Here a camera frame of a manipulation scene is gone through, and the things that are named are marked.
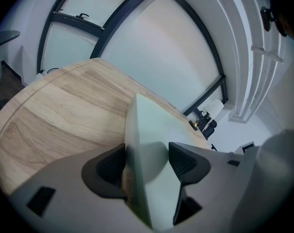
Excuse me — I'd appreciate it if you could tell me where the pale green board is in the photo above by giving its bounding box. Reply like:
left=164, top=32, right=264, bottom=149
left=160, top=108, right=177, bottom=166
left=123, top=93, right=187, bottom=231

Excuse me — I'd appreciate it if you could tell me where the black office chair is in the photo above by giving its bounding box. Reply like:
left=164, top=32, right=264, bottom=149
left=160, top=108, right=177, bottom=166
left=197, top=110, right=218, bottom=152

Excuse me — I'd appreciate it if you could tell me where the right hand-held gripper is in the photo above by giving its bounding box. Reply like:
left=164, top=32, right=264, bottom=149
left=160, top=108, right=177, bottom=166
left=225, top=128, right=294, bottom=233

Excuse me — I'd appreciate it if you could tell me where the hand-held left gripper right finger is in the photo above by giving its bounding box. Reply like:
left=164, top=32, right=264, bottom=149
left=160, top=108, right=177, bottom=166
left=166, top=142, right=260, bottom=233

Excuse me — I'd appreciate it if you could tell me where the black window frame with handle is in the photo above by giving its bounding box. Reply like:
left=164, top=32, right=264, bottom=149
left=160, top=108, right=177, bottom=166
left=36, top=0, right=167, bottom=75

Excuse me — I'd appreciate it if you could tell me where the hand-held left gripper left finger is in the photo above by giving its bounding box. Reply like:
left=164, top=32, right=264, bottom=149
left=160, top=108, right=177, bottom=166
left=8, top=143, right=153, bottom=233

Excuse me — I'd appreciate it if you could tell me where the black head-worn camera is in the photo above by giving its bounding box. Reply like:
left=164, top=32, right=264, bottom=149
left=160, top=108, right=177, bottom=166
left=260, top=5, right=287, bottom=37

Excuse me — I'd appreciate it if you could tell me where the round black marble table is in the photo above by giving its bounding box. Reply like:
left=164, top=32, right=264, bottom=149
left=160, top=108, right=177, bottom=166
left=0, top=30, right=21, bottom=51

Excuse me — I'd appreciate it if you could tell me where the light wooden desk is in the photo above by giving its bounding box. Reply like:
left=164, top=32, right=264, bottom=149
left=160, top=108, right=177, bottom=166
left=0, top=57, right=211, bottom=197

